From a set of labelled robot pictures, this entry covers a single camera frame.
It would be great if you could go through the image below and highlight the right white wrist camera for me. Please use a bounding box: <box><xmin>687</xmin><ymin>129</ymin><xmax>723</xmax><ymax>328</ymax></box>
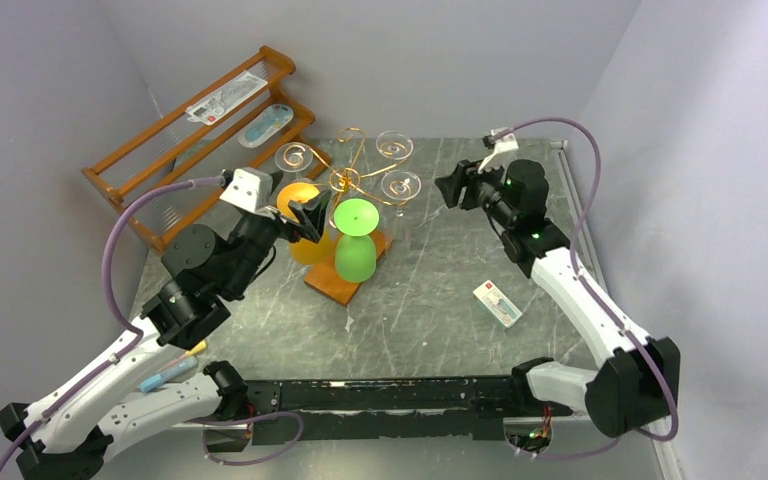
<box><xmin>477</xmin><ymin>127</ymin><xmax>519</xmax><ymax>172</ymax></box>

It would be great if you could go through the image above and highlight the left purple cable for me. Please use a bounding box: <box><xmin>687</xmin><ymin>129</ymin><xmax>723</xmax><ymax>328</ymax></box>
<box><xmin>0</xmin><ymin>175</ymin><xmax>226</xmax><ymax>480</ymax></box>

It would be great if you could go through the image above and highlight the white packaged item top shelf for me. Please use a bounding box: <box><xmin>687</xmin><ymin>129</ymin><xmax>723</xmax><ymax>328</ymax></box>
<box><xmin>185</xmin><ymin>71</ymin><xmax>268</xmax><ymax>126</ymax></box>

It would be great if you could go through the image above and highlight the pink highlighter pen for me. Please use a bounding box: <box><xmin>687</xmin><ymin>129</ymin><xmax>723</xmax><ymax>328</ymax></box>
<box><xmin>169</xmin><ymin>352</ymin><xmax>191</xmax><ymax>365</ymax></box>

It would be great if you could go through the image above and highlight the clear wine glass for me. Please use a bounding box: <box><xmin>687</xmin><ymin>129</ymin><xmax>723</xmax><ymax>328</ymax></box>
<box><xmin>375</xmin><ymin>131</ymin><xmax>414</xmax><ymax>162</ymax></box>
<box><xmin>273</xmin><ymin>142</ymin><xmax>314</xmax><ymax>183</ymax></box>
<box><xmin>381</xmin><ymin>170</ymin><xmax>422</xmax><ymax>218</ymax></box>

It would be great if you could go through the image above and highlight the clear wine glass back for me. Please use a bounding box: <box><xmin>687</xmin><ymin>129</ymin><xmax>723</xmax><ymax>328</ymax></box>
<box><xmin>273</xmin><ymin>142</ymin><xmax>314</xmax><ymax>183</ymax></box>

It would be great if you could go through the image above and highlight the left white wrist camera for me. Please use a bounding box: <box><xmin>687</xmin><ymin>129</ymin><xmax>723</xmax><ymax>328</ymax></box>
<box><xmin>219</xmin><ymin>167</ymin><xmax>272</xmax><ymax>214</ymax></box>

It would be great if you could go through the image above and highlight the green plastic wine glass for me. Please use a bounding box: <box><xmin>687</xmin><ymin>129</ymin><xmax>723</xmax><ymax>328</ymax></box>
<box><xmin>333</xmin><ymin>198</ymin><xmax>380</xmax><ymax>283</ymax></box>

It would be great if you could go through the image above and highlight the gold wire glass rack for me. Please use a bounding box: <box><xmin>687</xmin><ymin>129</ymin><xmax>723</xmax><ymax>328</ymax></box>
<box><xmin>304</xmin><ymin>127</ymin><xmax>411</xmax><ymax>307</ymax></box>

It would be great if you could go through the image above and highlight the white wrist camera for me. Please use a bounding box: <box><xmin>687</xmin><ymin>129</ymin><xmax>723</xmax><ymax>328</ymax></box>
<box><xmin>219</xmin><ymin>167</ymin><xmax>272</xmax><ymax>214</ymax></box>
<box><xmin>477</xmin><ymin>127</ymin><xmax>519</xmax><ymax>172</ymax></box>

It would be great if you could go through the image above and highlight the wooden shelf rack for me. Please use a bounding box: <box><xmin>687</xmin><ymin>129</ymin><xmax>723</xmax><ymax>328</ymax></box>
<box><xmin>81</xmin><ymin>44</ymin><xmax>334</xmax><ymax>256</ymax></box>

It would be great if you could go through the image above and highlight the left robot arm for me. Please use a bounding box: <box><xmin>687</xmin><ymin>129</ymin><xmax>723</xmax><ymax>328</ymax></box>
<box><xmin>0</xmin><ymin>167</ymin><xmax>331</xmax><ymax>479</ymax></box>

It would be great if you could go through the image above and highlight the orange plastic wine glass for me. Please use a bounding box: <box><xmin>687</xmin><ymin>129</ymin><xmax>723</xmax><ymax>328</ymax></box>
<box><xmin>276</xmin><ymin>182</ymin><xmax>336</xmax><ymax>267</ymax></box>

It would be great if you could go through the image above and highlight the clear wine glass front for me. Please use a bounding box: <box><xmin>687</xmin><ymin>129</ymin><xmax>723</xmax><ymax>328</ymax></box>
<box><xmin>375</xmin><ymin>131</ymin><xmax>414</xmax><ymax>162</ymax></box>

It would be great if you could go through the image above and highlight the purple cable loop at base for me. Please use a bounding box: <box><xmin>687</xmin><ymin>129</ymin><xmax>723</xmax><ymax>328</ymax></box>
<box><xmin>201</xmin><ymin>411</ymin><xmax>306</xmax><ymax>467</ymax></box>

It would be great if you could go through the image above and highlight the yellow highlighter pen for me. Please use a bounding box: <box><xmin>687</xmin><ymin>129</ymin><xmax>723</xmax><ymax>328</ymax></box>
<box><xmin>189</xmin><ymin>340</ymin><xmax>207</xmax><ymax>355</ymax></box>

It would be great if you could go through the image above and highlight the blue white packaged item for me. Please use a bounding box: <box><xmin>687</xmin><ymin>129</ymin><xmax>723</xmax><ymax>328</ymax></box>
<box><xmin>237</xmin><ymin>104</ymin><xmax>295</xmax><ymax>149</ymax></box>

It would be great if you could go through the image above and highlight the blue highlighter pen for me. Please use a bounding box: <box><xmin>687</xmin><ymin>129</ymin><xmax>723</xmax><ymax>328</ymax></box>
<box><xmin>139</xmin><ymin>357</ymin><xmax>198</xmax><ymax>393</ymax></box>

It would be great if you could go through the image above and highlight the small white red box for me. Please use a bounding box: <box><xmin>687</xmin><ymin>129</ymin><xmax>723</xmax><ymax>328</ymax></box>
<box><xmin>472</xmin><ymin>280</ymin><xmax>523</xmax><ymax>329</ymax></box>

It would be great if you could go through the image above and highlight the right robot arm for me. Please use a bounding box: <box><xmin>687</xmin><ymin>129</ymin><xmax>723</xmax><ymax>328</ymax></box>
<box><xmin>434</xmin><ymin>159</ymin><xmax>681</xmax><ymax>438</ymax></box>

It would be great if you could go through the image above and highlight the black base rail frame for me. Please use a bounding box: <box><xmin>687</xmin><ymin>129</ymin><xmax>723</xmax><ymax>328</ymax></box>
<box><xmin>133</xmin><ymin>376</ymin><xmax>624</xmax><ymax>458</ymax></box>

